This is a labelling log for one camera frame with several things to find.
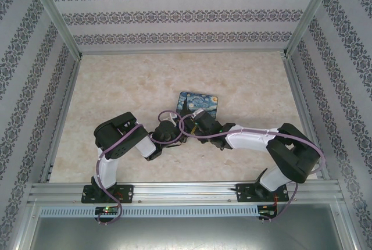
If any starry night painted card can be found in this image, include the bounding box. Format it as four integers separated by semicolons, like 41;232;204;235
176;90;221;119

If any left controller circuit board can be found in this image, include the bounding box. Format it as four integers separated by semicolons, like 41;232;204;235
95;206;120;216

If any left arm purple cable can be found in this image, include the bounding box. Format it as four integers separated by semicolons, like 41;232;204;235
96;110;187;225

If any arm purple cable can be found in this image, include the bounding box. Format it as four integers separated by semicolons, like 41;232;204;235
96;110;187;225
178;114;326;224

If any aluminium mounting rail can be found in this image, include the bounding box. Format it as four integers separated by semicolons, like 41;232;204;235
28;180;341;205

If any slotted grey cable duct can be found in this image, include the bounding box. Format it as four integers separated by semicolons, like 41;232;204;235
38;205;260;218

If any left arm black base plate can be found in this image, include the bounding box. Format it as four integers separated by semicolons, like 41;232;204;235
82;184;135;205

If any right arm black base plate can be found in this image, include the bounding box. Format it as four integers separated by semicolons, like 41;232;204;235
235;183;289;203

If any aluminium frame side rail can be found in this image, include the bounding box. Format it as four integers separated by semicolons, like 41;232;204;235
40;55;84;184
283;55;332;181

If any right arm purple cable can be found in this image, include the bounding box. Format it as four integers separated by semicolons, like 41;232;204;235
178;114;326;224

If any aluminium frame post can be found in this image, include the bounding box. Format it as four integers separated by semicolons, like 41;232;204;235
27;0;84;59
281;0;340;58

